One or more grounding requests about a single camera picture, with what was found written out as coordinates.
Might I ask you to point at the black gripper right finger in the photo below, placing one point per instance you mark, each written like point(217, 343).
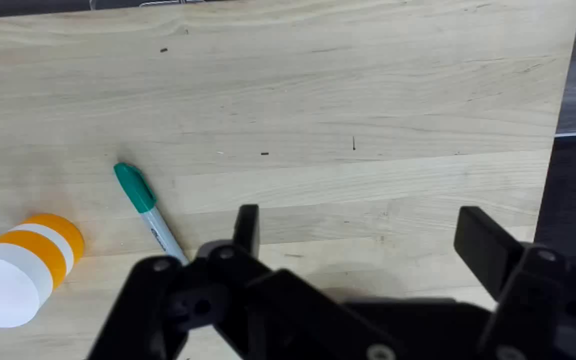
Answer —
point(486, 248)

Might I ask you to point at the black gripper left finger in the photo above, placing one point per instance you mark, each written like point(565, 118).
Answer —
point(242, 245)

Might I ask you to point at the green capped marker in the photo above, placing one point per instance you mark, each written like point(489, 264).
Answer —
point(142, 199)

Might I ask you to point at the white and orange mug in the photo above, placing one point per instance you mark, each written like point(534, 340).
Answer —
point(35, 258)

